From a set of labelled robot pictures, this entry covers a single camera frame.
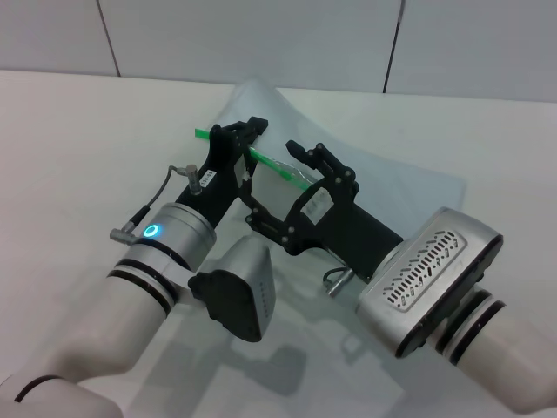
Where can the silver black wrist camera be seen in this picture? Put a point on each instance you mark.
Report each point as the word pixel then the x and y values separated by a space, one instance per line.
pixel 235 296
pixel 418 278

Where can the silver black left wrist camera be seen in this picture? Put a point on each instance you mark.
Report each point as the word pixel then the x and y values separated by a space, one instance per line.
pixel 235 296

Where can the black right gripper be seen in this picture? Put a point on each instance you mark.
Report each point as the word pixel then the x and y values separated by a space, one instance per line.
pixel 348 231

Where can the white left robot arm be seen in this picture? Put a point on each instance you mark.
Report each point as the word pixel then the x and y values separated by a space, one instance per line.
pixel 109 331

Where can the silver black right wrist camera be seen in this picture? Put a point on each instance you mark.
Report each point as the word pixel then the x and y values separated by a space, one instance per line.
pixel 418 278

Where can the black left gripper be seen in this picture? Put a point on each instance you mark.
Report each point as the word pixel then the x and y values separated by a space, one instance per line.
pixel 222 174

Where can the translucent document bag green zip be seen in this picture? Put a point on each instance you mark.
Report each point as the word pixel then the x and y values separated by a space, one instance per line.
pixel 391 174

